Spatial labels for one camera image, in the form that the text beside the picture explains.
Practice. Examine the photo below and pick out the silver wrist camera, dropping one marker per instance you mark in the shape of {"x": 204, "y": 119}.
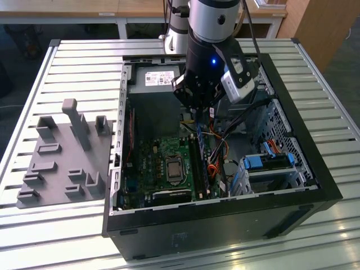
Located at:
{"x": 237, "y": 84}

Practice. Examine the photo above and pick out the blue RAM stick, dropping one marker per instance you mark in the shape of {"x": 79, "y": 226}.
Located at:
{"x": 201, "y": 137}

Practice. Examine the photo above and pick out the grey parts rack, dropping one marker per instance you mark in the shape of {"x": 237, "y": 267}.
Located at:
{"x": 70, "y": 157}

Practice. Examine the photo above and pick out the round grey case speaker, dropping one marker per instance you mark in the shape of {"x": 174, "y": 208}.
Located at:
{"x": 232, "y": 168}

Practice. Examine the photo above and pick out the silver disk bay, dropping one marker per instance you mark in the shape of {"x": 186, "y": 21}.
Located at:
{"x": 270, "y": 180}

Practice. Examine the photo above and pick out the wooden desk white frame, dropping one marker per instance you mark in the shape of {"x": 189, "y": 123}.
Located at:
{"x": 84, "y": 11}

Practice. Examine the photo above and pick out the black empty RAM slot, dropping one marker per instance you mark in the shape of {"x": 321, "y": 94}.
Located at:
{"x": 195, "y": 168}

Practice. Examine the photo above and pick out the black PC case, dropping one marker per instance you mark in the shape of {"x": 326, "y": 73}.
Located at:
{"x": 213, "y": 227}

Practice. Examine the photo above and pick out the green motherboard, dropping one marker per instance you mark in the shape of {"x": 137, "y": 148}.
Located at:
{"x": 152, "y": 157}

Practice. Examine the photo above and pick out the wooden cabinet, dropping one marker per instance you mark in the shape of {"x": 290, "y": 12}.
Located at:
{"x": 323, "y": 28}

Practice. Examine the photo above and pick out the grey power supply unit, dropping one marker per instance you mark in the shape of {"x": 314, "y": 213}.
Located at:
{"x": 153, "y": 112}

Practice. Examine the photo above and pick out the CPU socket with CPU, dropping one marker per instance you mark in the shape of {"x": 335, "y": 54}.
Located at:
{"x": 173, "y": 170}

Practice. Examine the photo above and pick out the blue disk carrier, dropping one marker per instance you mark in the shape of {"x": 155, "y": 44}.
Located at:
{"x": 254, "y": 162}

